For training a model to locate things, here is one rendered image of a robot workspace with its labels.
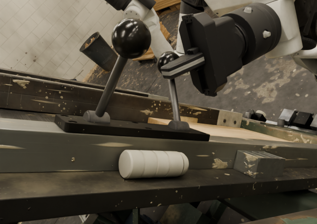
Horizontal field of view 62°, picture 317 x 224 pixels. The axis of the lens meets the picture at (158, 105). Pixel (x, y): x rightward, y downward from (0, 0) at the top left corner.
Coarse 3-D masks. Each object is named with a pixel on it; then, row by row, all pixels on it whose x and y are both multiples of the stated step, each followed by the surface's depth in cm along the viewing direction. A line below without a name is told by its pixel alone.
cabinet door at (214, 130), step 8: (152, 120) 71; (160, 120) 71; (168, 120) 75; (192, 128) 69; (200, 128) 73; (208, 128) 76; (216, 128) 80; (224, 128) 83; (232, 128) 87; (240, 128) 93; (224, 136) 65; (232, 136) 68; (240, 136) 71; (248, 136) 75; (256, 136) 79; (264, 136) 82; (272, 136) 86
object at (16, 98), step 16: (0, 80) 53; (16, 80) 55; (32, 80) 56; (0, 96) 53; (16, 96) 55; (32, 96) 57; (48, 96) 58; (64, 96) 60; (80, 96) 62; (96, 96) 65; (112, 96) 67; (128, 96) 69; (48, 112) 59; (64, 112) 61; (80, 112) 63; (112, 112) 67; (128, 112) 70; (144, 112) 73; (160, 112) 76; (192, 112) 83; (208, 112) 86; (224, 112) 90
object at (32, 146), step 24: (0, 120) 25; (24, 120) 27; (0, 144) 23; (24, 144) 24; (48, 144) 25; (72, 144) 26; (96, 144) 27; (120, 144) 29; (144, 144) 31; (168, 144) 33; (192, 144) 35; (216, 144) 37; (240, 144) 40; (264, 144) 45; (288, 144) 51; (312, 144) 61; (0, 168) 23; (24, 168) 24; (48, 168) 25; (72, 168) 26; (96, 168) 28; (192, 168) 35; (216, 168) 38
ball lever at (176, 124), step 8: (160, 56) 39; (168, 56) 38; (176, 56) 39; (160, 64) 39; (160, 72) 40; (168, 80) 39; (176, 96) 38; (176, 104) 37; (176, 112) 37; (176, 120) 36; (176, 128) 35; (184, 128) 36
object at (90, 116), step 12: (120, 24) 23; (132, 24) 23; (144, 24) 24; (120, 36) 23; (132, 36) 23; (144, 36) 24; (120, 48) 24; (132, 48) 23; (144, 48) 24; (120, 60) 25; (120, 72) 26; (108, 84) 27; (108, 96) 27; (96, 108) 29; (96, 120) 28; (108, 120) 29
